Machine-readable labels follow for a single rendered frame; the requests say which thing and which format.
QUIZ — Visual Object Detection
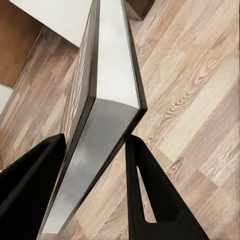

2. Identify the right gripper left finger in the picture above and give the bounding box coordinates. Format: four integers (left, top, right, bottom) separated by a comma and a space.
0, 133, 66, 240

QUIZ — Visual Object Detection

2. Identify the hardback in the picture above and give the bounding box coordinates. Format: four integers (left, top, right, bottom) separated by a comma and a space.
38, 0, 148, 236

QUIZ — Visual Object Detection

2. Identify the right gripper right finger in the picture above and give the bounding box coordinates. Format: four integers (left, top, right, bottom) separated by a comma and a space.
125, 134, 210, 240

